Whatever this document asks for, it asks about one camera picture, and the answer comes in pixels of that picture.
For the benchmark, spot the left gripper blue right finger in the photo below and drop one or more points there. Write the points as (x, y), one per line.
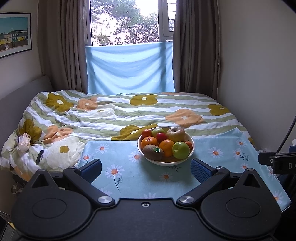
(211, 180)

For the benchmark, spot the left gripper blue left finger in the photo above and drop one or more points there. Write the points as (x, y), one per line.
(80, 180)

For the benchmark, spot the green apple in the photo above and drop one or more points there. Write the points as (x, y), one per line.
(155, 131)
(181, 150)

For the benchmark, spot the large orange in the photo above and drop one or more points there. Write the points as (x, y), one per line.
(166, 146)

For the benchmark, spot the large yellowish apple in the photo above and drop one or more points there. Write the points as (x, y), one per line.
(176, 134)

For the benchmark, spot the brown kiwi with sticker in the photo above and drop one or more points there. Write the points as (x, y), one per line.
(153, 152)

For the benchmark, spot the red cherry tomato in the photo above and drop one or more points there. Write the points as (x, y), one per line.
(161, 137)

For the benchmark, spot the small tangerine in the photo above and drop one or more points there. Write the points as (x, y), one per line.
(189, 144)
(146, 133)

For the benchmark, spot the blue daisy tablecloth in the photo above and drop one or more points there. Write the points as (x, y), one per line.
(127, 174)

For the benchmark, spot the black remote on bed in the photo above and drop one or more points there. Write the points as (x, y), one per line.
(39, 157)

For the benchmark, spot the floral striped duvet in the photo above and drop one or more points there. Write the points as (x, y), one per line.
(62, 122)

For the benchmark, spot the small tissue packet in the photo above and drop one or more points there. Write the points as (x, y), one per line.
(24, 142)

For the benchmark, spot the grey bed headboard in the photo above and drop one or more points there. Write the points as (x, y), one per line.
(14, 104)

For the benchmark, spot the light blue window cloth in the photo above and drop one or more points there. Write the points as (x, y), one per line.
(126, 69)

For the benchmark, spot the brown curtain right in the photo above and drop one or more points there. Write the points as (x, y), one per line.
(196, 47)

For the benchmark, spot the brown curtain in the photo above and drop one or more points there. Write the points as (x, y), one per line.
(61, 44)
(196, 47)

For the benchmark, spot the brown curtain left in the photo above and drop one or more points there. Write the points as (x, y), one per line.
(61, 44)

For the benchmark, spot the window with trees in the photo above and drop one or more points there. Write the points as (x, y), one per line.
(124, 22)

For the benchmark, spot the framed picture on wall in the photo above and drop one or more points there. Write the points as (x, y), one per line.
(15, 33)

